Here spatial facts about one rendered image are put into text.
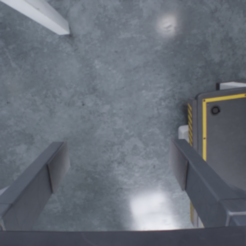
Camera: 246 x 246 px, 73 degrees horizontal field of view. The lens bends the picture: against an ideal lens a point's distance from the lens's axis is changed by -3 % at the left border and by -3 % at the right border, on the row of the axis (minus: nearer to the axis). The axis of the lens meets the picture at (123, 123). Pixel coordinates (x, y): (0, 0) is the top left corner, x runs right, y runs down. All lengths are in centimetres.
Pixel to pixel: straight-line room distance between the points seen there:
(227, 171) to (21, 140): 116
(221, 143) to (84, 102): 72
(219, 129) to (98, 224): 108
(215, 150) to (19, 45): 112
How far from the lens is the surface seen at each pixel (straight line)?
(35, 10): 64
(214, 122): 78
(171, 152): 16
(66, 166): 16
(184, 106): 94
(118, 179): 120
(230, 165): 91
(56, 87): 105
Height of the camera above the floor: 98
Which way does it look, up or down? 74 degrees down
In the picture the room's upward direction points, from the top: 179 degrees clockwise
